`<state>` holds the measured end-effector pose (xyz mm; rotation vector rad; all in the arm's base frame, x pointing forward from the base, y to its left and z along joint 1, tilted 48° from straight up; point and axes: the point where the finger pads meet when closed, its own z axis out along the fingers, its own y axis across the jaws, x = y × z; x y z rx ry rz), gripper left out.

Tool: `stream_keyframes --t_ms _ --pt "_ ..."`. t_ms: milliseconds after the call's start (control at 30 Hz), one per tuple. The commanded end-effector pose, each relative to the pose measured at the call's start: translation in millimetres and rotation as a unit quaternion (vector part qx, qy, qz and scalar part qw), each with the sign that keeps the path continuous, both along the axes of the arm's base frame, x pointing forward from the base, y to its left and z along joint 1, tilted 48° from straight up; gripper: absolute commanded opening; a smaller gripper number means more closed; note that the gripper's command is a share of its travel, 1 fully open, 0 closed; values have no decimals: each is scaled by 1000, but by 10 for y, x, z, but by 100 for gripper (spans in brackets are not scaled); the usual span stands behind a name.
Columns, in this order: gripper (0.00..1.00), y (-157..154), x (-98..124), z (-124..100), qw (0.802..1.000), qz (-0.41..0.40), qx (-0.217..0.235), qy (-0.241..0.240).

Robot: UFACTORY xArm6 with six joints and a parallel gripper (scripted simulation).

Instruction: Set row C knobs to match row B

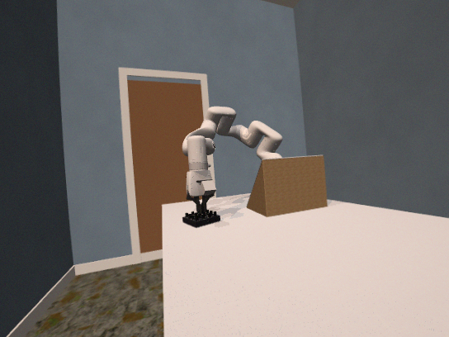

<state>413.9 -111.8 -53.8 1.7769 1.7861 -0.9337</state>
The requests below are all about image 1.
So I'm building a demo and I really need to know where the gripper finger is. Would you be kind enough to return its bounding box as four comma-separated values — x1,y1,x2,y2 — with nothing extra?
187,192,202,214
201,193,215,213

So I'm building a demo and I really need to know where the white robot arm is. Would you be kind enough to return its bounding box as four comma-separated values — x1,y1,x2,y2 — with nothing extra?
182,107,282,195

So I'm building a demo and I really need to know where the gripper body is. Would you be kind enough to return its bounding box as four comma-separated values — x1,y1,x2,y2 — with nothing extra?
187,169,212,197

